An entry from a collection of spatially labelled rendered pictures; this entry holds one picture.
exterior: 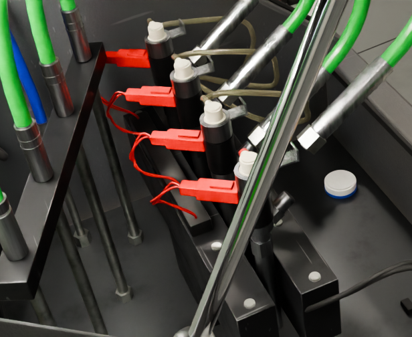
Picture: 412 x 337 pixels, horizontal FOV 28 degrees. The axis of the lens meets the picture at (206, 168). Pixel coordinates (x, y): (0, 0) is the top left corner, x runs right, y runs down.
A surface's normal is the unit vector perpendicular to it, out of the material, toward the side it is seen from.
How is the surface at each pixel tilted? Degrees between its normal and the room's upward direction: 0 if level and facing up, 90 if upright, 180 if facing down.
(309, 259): 0
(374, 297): 0
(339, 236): 0
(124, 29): 90
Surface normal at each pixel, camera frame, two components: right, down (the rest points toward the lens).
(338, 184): -0.15, -0.74
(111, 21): 0.36, 0.58
